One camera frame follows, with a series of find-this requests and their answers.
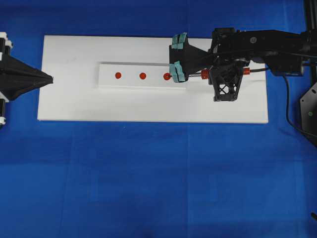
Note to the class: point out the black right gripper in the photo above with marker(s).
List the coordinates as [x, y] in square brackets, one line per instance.
[228, 55]

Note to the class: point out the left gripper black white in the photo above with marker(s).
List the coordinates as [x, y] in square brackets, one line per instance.
[11, 66]

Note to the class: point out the red handled soldering iron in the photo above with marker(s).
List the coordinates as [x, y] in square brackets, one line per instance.
[204, 74]

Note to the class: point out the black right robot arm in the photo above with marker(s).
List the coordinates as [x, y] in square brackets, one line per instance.
[283, 53]

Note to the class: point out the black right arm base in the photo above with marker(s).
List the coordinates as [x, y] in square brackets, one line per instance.
[308, 109]

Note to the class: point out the large white board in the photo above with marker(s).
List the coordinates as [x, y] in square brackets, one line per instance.
[73, 62]

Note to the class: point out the small white raised plate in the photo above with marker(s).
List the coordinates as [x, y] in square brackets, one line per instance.
[127, 75]

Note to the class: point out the blue table cloth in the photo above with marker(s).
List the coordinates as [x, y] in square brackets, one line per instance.
[154, 180]

